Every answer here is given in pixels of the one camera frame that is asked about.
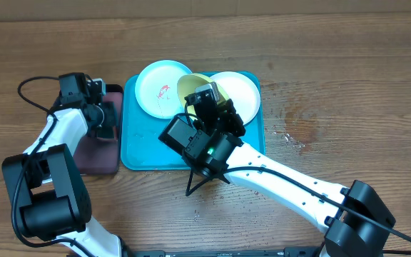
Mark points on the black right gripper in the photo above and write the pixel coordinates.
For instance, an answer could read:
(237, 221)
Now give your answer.
(227, 114)

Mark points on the yellow plate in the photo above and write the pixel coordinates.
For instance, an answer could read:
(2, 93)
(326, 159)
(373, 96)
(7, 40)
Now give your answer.
(188, 83)

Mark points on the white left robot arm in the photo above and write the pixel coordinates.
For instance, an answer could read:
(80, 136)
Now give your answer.
(49, 200)

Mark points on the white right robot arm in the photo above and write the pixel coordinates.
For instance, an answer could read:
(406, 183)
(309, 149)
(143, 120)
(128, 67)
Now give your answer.
(354, 220)

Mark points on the light blue plate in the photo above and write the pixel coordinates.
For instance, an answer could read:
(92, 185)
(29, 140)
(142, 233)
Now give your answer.
(156, 88)

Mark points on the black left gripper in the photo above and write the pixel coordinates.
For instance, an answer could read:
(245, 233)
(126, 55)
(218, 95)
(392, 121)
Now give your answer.
(109, 106)

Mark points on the teal plastic tray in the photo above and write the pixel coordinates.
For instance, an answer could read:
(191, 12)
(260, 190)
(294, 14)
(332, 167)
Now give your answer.
(142, 151)

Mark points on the white plate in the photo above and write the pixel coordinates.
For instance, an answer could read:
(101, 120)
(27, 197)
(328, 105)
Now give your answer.
(243, 90)

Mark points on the black tray with pink water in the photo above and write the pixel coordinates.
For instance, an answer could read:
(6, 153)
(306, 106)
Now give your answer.
(100, 156)

